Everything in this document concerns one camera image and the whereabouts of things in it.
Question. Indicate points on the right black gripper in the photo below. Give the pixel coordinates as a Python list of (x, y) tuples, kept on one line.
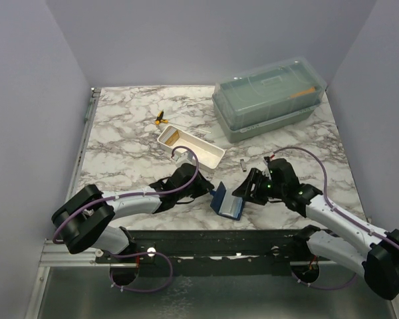
[(256, 176)]

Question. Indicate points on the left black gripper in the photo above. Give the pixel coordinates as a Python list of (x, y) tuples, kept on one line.
[(204, 187)]

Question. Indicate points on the blue card holder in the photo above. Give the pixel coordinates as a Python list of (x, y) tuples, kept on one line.
[(225, 204)]

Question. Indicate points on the white rectangular tray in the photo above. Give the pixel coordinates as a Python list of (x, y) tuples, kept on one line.
[(208, 154)]

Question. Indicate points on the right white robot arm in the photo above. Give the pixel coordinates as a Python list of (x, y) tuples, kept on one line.
[(369, 251)]

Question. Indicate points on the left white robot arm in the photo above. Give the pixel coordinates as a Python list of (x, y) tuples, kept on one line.
[(83, 222)]

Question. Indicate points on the stack of cards in tray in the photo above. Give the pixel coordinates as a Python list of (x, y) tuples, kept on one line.
[(171, 137)]

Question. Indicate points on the small grey metal cylinder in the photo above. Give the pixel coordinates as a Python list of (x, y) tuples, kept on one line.
[(243, 165)]

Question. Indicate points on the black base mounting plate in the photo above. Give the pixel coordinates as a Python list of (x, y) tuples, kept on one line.
[(212, 253)]

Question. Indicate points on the green bin with clear lid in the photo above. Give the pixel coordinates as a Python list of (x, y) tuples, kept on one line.
[(267, 98)]

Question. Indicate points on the yellow black handled screwdriver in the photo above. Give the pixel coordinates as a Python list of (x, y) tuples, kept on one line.
[(161, 120)]

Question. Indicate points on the left aluminium rail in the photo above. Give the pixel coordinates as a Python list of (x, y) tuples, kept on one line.
[(54, 255)]

